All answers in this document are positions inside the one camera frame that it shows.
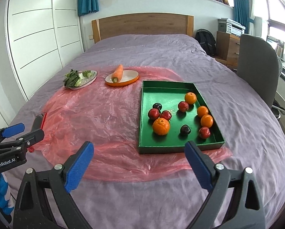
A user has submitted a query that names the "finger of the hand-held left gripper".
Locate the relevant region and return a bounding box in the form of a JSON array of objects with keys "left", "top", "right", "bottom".
[
  {"left": 0, "top": 123, "right": 25, "bottom": 145},
  {"left": 0, "top": 129, "right": 45, "bottom": 152}
]

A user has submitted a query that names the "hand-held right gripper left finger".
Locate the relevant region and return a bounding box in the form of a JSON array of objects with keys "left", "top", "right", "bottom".
[{"left": 12, "top": 141, "right": 95, "bottom": 229}]

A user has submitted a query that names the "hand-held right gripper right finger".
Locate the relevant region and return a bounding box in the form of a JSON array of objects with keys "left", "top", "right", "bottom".
[{"left": 184, "top": 141, "right": 267, "bottom": 229}]

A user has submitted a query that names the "green shallow box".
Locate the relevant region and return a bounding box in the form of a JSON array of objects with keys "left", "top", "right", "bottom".
[{"left": 138, "top": 80, "right": 226, "bottom": 155}]

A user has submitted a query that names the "large orange tangerine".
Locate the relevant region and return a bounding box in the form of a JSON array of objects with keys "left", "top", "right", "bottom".
[{"left": 152, "top": 118, "right": 170, "bottom": 136}]

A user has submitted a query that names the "phone in red case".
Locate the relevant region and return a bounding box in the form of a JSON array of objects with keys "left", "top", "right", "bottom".
[{"left": 32, "top": 112, "right": 47, "bottom": 133}]

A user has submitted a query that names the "blue white striped cloth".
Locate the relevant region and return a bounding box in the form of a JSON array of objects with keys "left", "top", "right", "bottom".
[{"left": 0, "top": 172, "right": 15, "bottom": 216}]

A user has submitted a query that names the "pink plastic sheet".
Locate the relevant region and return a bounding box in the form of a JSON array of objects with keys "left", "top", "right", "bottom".
[{"left": 25, "top": 65, "right": 233, "bottom": 183}]

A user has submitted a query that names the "green bok choy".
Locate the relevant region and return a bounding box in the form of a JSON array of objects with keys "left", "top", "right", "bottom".
[{"left": 63, "top": 69, "right": 82, "bottom": 88}]

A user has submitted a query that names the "white oval plate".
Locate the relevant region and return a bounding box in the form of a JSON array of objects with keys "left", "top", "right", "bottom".
[{"left": 67, "top": 70, "right": 98, "bottom": 90}]

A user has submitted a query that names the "white wardrobe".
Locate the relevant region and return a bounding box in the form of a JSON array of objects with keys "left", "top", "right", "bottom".
[{"left": 5, "top": 0, "right": 84, "bottom": 101}]

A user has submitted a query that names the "carrot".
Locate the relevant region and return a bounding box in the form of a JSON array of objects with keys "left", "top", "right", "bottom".
[{"left": 111, "top": 64, "right": 124, "bottom": 83}]

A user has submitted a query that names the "orange oval dish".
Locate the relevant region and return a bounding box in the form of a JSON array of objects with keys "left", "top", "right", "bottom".
[{"left": 105, "top": 70, "right": 140, "bottom": 87}]

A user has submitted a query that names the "grey office chair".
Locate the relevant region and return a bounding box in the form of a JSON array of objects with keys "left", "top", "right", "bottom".
[{"left": 237, "top": 34, "right": 285, "bottom": 118}]

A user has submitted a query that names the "wooden dresser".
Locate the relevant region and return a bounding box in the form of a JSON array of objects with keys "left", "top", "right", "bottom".
[{"left": 215, "top": 31, "right": 241, "bottom": 65}]

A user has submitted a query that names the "black backpack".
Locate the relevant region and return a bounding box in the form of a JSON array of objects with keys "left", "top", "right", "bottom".
[{"left": 195, "top": 29, "right": 216, "bottom": 56}]

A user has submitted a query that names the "bed with purple sheet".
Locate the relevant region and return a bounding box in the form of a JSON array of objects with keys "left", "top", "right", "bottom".
[{"left": 0, "top": 34, "right": 285, "bottom": 229}]

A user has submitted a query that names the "white printer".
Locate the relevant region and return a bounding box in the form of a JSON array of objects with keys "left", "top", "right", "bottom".
[{"left": 226, "top": 19, "right": 246, "bottom": 35}]

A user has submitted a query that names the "wooden headboard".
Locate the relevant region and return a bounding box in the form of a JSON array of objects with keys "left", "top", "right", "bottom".
[{"left": 91, "top": 13, "right": 194, "bottom": 44}]

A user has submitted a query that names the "window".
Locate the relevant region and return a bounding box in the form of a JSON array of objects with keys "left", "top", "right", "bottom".
[{"left": 251, "top": 0, "right": 285, "bottom": 39}]

